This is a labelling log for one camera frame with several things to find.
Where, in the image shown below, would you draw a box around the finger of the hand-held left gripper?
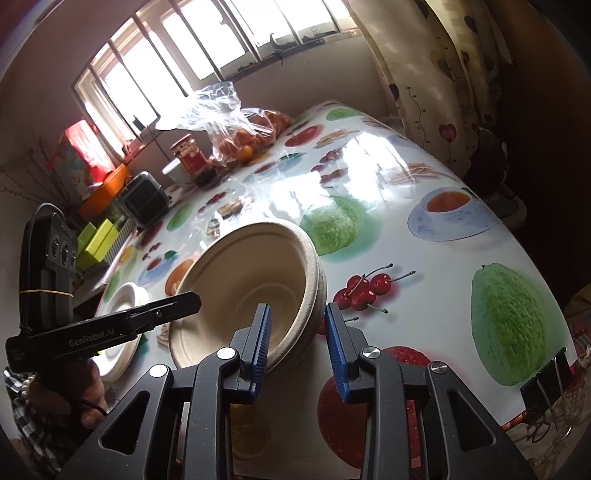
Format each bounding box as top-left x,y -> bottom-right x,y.
122,292 -> 203,334

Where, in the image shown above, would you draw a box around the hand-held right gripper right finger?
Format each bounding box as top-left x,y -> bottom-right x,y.
324,302 -> 539,480

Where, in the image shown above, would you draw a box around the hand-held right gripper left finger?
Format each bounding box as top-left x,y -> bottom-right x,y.
58,303 -> 273,480

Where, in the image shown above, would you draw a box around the person's left forearm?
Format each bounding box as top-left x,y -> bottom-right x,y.
4,369 -> 70,476

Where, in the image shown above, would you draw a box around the person's left hand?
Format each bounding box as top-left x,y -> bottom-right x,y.
28,356 -> 109,432

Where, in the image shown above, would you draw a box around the green box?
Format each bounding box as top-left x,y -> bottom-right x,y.
76,219 -> 118,271
78,222 -> 100,254

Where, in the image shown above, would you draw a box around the striped tray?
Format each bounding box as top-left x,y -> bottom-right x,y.
106,217 -> 139,266

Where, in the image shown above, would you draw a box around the dry branches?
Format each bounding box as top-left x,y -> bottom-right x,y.
0,138 -> 79,208

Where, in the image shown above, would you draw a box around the fruit print tablecloth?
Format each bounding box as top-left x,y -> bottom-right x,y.
95,102 -> 580,467

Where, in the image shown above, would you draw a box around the orange box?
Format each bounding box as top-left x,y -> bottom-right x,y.
78,164 -> 132,220

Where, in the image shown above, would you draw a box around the small grey heater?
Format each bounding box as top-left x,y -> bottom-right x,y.
117,171 -> 169,224

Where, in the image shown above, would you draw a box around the red gift bag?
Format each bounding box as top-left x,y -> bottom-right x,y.
48,120 -> 116,190

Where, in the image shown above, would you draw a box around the white plastic tub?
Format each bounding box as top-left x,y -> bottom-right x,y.
161,159 -> 197,190

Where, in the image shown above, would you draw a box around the red label glass jar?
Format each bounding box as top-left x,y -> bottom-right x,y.
170,134 -> 218,185

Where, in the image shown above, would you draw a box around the plastic bag of oranges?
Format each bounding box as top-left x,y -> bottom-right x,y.
154,80 -> 294,167

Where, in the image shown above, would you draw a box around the black binder clips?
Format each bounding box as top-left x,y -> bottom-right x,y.
503,323 -> 591,480

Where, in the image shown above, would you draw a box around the patterned curtain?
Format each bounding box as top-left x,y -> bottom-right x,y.
346,0 -> 513,185

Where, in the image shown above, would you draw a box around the window grille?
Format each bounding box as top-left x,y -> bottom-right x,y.
71,0 -> 361,158

